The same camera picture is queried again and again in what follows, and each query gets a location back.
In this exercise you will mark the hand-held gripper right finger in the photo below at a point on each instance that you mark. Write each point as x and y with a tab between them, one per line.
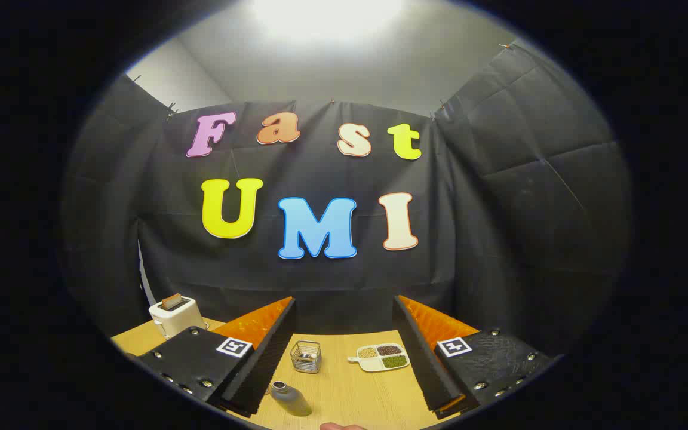
421	364

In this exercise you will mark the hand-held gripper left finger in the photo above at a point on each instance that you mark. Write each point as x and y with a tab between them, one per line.
269	364

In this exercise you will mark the silver bottle with green label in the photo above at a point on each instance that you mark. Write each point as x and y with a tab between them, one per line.
290	397

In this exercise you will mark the white divided dish with grains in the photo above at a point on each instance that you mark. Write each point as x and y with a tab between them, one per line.
380	357

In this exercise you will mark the wooden table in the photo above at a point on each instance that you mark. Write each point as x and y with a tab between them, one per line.
344	388

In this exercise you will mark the white toaster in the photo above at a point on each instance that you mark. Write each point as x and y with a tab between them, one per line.
174	322

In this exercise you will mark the toast slice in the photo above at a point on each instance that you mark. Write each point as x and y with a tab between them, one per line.
171	301

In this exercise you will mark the black backdrop cloth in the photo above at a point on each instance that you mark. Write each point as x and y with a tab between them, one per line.
320	173

